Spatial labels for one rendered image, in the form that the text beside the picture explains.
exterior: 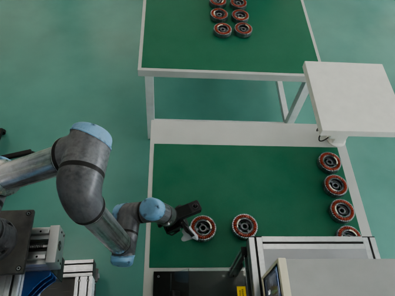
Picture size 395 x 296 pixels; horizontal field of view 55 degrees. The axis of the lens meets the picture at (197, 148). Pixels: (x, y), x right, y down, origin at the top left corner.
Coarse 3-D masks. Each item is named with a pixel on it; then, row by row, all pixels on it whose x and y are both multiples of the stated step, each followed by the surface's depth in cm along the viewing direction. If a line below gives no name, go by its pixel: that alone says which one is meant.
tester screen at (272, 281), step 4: (276, 268) 104; (272, 272) 108; (276, 272) 104; (268, 276) 112; (272, 276) 108; (276, 276) 104; (264, 280) 116; (268, 280) 112; (272, 280) 108; (276, 280) 104; (268, 284) 112; (272, 284) 108; (276, 284) 104; (268, 288) 112; (272, 288) 107; (276, 288) 104; (272, 292) 107; (276, 292) 103
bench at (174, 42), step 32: (160, 0) 250; (192, 0) 253; (256, 0) 258; (288, 0) 261; (160, 32) 233; (192, 32) 235; (256, 32) 240; (288, 32) 242; (160, 64) 218; (192, 64) 220; (224, 64) 222; (256, 64) 224; (288, 64) 226
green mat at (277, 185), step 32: (160, 160) 182; (192, 160) 184; (224, 160) 185; (256, 160) 187; (288, 160) 188; (160, 192) 173; (192, 192) 174; (224, 192) 176; (256, 192) 177; (288, 192) 178; (320, 192) 180; (224, 224) 167; (288, 224) 169; (320, 224) 171; (352, 224) 172; (160, 256) 157; (192, 256) 158; (224, 256) 159
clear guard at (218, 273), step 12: (180, 276) 125; (192, 276) 123; (204, 276) 123; (216, 276) 123; (228, 276) 124; (240, 276) 124; (180, 288) 123; (192, 288) 121; (204, 288) 121; (216, 288) 121; (228, 288) 122
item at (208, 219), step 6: (198, 216) 165; (204, 216) 164; (192, 222) 163; (198, 222) 163; (204, 222) 165; (210, 222) 163; (192, 228) 161; (198, 228) 163; (210, 228) 162; (198, 234) 160; (204, 234) 160; (210, 234) 160; (204, 240) 159
